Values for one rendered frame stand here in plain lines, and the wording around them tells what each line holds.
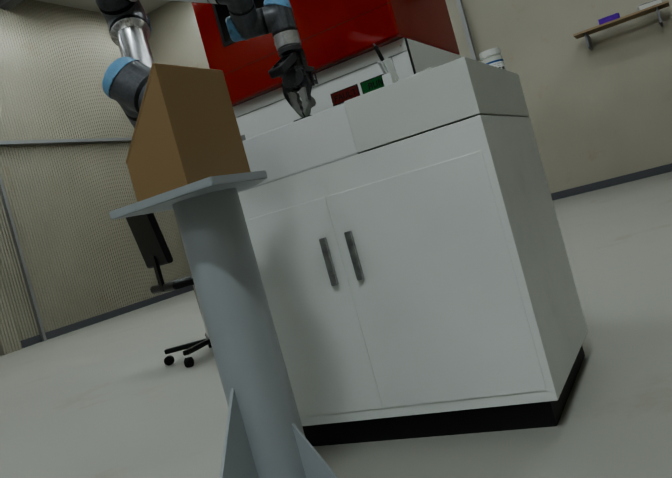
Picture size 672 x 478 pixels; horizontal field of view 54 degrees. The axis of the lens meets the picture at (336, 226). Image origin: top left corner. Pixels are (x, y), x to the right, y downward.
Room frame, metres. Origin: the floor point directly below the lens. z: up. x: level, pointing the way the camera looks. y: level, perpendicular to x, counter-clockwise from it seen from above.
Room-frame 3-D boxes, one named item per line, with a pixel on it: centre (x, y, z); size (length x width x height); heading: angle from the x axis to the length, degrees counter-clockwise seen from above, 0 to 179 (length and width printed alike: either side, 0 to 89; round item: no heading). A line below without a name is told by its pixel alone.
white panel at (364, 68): (2.55, -0.06, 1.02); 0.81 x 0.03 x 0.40; 62
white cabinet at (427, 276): (2.13, -0.14, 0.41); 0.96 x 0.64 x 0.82; 62
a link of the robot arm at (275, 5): (1.92, 0.00, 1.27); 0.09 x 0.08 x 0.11; 91
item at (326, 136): (1.97, 0.11, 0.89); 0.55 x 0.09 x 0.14; 62
